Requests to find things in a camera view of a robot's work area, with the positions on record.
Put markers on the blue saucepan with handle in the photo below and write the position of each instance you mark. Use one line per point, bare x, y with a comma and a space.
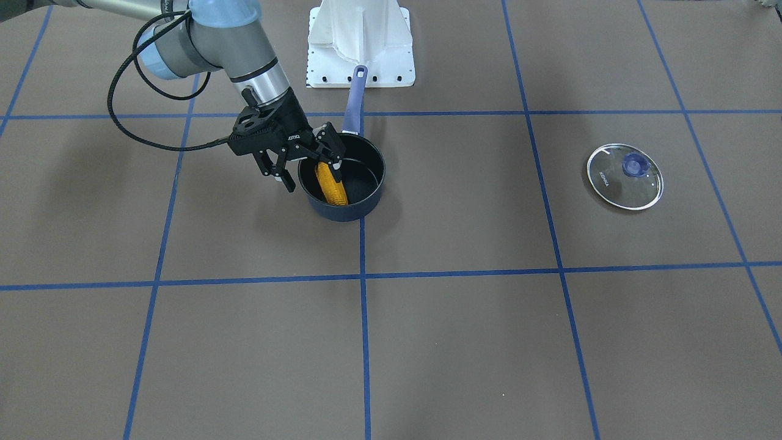
363, 167

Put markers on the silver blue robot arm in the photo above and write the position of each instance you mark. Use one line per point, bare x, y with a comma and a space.
182, 38

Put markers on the glass pot lid blue knob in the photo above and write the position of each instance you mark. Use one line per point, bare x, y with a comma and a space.
624, 177

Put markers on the yellow corn cob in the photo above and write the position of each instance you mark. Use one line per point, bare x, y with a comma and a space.
333, 191

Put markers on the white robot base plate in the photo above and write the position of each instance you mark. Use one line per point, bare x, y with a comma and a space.
347, 34

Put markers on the brown paper table cover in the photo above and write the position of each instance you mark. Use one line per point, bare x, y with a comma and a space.
491, 295

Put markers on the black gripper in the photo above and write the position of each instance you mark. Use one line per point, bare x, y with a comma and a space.
292, 124

